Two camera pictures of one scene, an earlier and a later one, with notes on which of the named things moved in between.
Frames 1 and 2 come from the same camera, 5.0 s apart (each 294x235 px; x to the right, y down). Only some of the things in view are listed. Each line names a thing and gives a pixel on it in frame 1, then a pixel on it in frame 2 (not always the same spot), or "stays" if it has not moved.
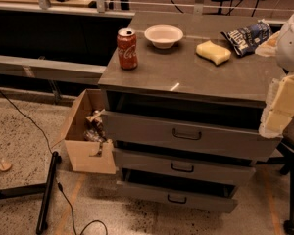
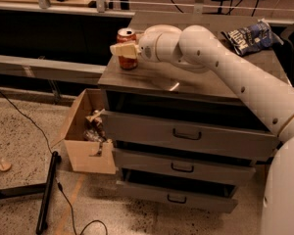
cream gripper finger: x=285 y=100 to x=129 y=50
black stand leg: x=45 y=188 stays
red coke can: x=126 y=39 stays
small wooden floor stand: x=5 y=166 stays
